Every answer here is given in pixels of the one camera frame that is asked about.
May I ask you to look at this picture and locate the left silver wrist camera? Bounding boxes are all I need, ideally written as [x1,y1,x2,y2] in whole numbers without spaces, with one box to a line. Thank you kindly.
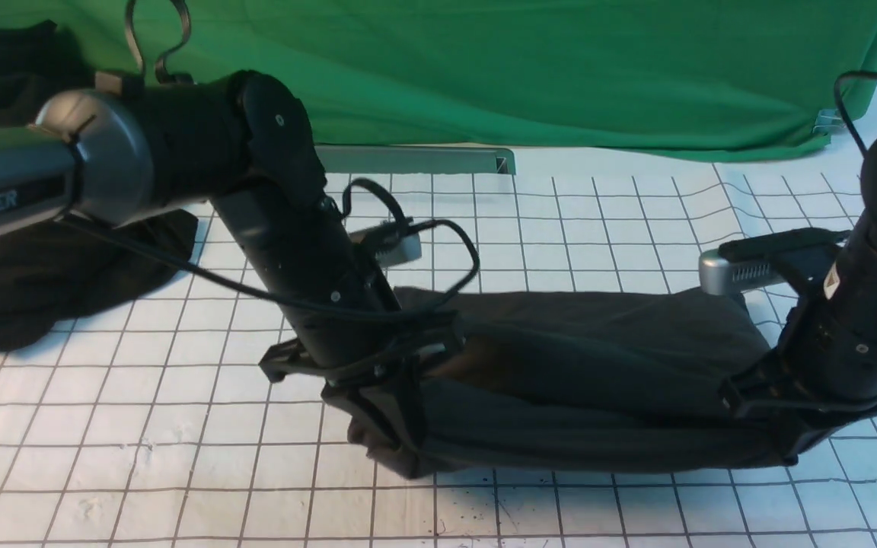
[350,221,423,269]

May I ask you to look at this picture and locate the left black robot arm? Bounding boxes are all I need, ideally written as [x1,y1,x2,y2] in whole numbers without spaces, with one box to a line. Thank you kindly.
[0,72,480,451]

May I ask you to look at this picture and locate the green backdrop cloth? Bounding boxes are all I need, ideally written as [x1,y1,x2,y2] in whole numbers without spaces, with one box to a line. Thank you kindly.
[0,0,877,164]

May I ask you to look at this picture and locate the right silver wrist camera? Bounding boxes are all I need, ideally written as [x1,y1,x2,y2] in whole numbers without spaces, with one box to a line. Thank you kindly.
[699,228,854,296]

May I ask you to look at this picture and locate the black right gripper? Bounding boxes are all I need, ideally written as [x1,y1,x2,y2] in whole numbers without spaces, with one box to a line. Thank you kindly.
[718,351,877,466]

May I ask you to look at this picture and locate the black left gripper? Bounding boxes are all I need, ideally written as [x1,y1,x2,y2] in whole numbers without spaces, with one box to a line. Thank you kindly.
[259,309,465,454]

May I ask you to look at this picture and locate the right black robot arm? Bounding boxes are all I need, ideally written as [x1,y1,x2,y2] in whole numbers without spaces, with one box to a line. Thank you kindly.
[699,139,877,465]

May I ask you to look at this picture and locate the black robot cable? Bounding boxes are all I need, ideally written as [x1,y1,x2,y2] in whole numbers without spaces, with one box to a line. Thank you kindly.
[58,0,480,320]

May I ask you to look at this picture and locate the gray metal base bar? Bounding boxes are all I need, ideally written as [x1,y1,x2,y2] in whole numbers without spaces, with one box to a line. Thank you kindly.
[316,145,515,176]

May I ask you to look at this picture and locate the metal binder clip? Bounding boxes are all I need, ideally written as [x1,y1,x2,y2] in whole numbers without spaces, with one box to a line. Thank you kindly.
[812,108,845,135]

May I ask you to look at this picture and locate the black crumpled garment pile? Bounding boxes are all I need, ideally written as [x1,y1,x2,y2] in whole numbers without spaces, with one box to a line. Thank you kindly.
[0,21,177,352]

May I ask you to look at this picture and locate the gray long-sleeved shirt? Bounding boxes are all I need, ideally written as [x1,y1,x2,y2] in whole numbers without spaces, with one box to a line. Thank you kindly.
[346,288,797,480]

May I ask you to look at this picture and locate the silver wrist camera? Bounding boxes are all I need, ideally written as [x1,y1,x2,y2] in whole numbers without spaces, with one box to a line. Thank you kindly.
[699,228,854,296]
[350,221,423,269]

